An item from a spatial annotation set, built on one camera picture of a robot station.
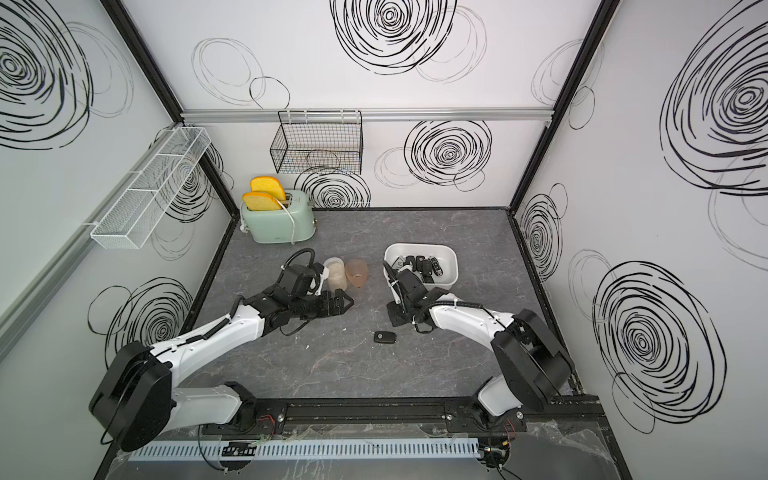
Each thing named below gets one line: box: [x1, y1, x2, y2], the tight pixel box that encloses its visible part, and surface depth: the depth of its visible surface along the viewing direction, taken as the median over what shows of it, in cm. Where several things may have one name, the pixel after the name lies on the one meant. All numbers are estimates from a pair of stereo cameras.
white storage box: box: [383, 242, 459, 288], surface depth 104 cm
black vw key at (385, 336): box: [374, 331, 397, 343], surface depth 88 cm
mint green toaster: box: [240, 190, 317, 244], surface depth 103 cm
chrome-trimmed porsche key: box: [428, 256, 444, 277], surface depth 104 cm
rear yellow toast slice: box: [250, 176, 287, 201], surface depth 101 cm
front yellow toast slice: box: [242, 192, 283, 211], surface depth 98 cm
